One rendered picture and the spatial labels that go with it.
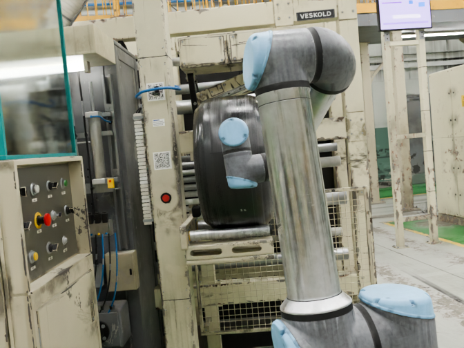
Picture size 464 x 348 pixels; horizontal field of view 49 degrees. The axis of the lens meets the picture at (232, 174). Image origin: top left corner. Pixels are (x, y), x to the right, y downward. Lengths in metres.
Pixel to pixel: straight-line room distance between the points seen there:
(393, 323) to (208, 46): 1.67
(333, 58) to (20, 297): 1.03
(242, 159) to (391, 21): 4.41
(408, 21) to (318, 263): 4.99
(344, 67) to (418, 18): 4.85
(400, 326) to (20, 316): 0.99
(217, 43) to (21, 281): 1.42
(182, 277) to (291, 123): 1.32
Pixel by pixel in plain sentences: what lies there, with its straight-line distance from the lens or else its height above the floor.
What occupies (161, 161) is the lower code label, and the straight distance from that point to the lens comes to 2.15.
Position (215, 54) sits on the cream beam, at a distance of 2.42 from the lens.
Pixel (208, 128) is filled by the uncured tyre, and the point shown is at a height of 1.33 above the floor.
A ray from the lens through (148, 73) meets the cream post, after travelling 2.18.
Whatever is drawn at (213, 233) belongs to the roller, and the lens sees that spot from 2.08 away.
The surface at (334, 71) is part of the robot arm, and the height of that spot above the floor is 1.39.
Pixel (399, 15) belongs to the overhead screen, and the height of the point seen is 2.48.
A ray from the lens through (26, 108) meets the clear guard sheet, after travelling 1.66.
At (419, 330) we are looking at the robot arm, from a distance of 1.12.
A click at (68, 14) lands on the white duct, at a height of 1.95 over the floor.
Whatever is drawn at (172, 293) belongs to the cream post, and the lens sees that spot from 2.24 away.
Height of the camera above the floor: 1.25
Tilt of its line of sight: 3 degrees down
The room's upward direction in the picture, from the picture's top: 5 degrees counter-clockwise
